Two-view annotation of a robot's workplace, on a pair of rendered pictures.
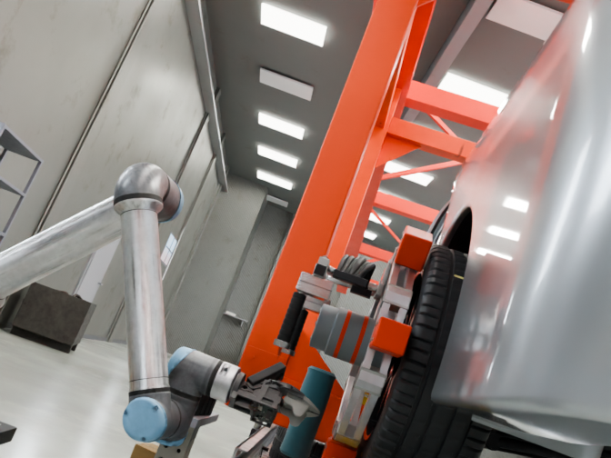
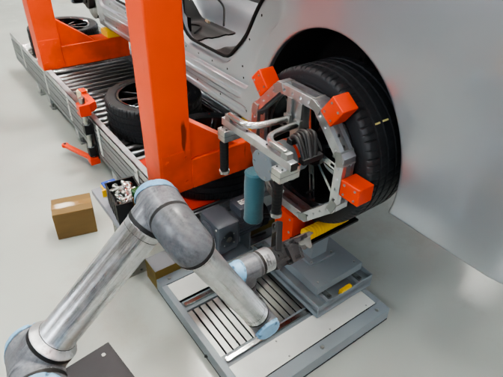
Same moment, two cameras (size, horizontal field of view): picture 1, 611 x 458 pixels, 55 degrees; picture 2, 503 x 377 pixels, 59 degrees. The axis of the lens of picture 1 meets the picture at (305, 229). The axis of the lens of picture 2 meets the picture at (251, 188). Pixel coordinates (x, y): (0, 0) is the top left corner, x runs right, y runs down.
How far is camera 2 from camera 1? 1.54 m
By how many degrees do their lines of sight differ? 64
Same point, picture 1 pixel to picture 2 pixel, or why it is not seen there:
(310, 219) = (160, 36)
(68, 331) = not seen: outside the picture
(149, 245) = (227, 268)
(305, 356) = (199, 138)
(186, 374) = (252, 280)
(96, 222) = (137, 262)
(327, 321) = not seen: hidden behind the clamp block
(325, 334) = not seen: hidden behind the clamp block
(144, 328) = (249, 304)
